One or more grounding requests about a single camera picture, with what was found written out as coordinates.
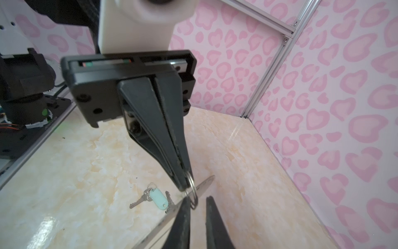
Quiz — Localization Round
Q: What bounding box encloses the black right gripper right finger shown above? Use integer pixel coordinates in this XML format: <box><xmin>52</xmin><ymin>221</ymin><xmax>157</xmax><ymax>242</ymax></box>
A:
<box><xmin>206</xmin><ymin>196</ymin><xmax>235</xmax><ymax>249</ymax></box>

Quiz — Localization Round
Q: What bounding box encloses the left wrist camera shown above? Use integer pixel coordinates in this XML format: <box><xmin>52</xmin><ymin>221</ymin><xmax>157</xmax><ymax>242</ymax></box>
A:
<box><xmin>97</xmin><ymin>0</ymin><xmax>198</xmax><ymax>54</ymax></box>

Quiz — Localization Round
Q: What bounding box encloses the silver key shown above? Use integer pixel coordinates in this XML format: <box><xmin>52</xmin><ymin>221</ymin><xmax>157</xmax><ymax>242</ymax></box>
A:
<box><xmin>129</xmin><ymin>188</ymin><xmax>152</xmax><ymax>209</ymax></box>

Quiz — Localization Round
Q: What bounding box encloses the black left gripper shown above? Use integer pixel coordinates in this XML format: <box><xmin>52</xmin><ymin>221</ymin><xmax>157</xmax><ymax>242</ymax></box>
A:
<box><xmin>61</xmin><ymin>50</ymin><xmax>197</xmax><ymax>192</ymax></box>

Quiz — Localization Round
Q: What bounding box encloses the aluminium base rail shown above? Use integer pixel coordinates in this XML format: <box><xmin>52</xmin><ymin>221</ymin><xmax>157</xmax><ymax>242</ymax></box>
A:
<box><xmin>1</xmin><ymin>89</ymin><xmax>76</xmax><ymax>189</ymax></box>

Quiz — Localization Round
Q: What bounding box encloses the silver perforated metal ring disc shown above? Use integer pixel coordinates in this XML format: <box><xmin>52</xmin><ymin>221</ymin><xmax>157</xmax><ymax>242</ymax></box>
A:
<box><xmin>133</xmin><ymin>175</ymin><xmax>215</xmax><ymax>249</ymax></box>

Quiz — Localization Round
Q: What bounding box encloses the diagonal aluminium frame bar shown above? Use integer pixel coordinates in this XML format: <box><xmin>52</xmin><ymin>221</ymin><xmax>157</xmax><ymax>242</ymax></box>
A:
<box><xmin>223</xmin><ymin>0</ymin><xmax>321</xmax><ymax>118</ymax></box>

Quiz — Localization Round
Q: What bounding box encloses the silver split key ring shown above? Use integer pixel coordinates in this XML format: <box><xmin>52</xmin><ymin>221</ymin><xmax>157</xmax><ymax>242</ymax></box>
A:
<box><xmin>183</xmin><ymin>169</ymin><xmax>199</xmax><ymax>210</ymax></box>

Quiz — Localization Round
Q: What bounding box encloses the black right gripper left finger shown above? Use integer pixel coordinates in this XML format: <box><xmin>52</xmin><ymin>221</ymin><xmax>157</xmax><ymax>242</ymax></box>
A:
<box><xmin>162</xmin><ymin>197</ymin><xmax>191</xmax><ymax>249</ymax></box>

